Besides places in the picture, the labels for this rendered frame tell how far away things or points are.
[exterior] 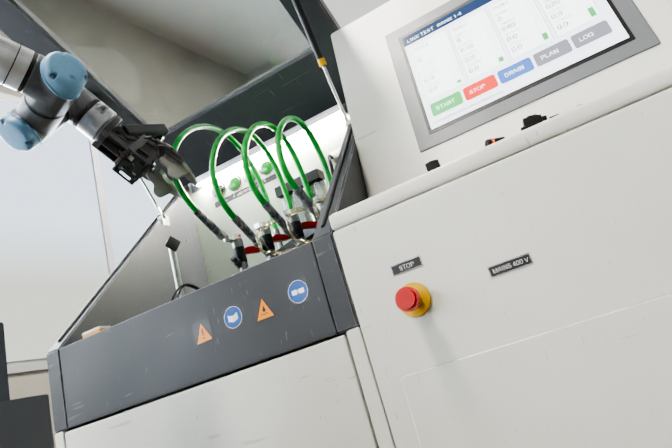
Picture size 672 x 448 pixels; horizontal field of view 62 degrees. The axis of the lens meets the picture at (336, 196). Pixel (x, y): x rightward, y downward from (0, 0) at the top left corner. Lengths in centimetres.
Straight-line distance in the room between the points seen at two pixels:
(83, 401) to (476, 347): 78
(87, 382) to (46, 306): 178
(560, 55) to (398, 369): 67
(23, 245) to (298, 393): 228
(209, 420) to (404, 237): 47
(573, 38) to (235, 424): 94
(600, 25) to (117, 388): 115
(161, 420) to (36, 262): 203
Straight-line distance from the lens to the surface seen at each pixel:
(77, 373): 129
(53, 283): 308
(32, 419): 79
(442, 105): 121
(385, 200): 90
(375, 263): 90
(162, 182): 128
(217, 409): 105
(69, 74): 107
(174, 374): 111
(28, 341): 294
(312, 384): 95
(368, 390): 91
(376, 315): 89
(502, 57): 123
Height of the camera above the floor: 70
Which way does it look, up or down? 19 degrees up
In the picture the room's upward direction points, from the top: 17 degrees counter-clockwise
